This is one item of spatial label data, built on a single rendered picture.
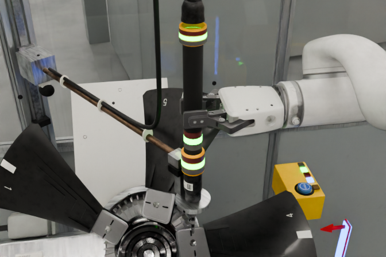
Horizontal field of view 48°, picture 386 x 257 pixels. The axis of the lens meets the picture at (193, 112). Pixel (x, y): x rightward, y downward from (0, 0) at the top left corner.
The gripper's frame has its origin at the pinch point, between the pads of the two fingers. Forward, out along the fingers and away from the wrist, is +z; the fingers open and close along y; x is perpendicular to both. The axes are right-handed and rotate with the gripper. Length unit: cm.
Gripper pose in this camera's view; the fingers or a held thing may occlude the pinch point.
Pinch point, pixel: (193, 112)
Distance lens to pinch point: 75.7
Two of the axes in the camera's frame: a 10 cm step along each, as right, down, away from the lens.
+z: -9.9, 0.8, -1.3
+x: 0.0, -8.6, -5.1
